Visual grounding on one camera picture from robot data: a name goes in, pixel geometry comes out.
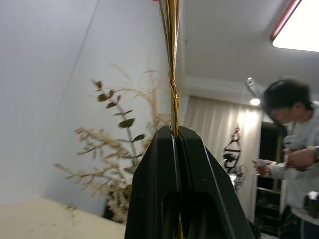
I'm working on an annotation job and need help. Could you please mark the beige curtain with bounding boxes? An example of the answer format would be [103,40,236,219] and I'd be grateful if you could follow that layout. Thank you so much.
[183,95,264,224]

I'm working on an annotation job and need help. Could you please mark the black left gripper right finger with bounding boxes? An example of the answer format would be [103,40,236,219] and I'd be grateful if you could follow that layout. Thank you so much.
[175,125,256,239]

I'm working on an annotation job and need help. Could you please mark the person in grey sweater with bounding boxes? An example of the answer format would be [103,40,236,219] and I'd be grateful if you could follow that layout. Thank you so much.
[252,78,319,239]

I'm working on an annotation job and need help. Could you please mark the dried flower bouquet golden stems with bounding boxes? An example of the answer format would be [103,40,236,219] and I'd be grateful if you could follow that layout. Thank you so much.
[158,0,184,137]

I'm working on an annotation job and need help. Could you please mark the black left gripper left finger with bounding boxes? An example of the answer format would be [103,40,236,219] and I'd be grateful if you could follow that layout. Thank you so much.
[124,125,182,239]

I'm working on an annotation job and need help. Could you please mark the dried grass and eucalyptus bouquet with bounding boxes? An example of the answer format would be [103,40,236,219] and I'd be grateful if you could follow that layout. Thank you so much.
[54,63,172,224]

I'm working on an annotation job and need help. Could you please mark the black exercise machine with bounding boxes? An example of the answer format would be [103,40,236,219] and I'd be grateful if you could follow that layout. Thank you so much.
[222,126,247,190]

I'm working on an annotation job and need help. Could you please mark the rectangular ceiling light panel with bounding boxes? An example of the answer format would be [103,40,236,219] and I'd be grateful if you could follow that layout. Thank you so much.
[270,0,319,53]

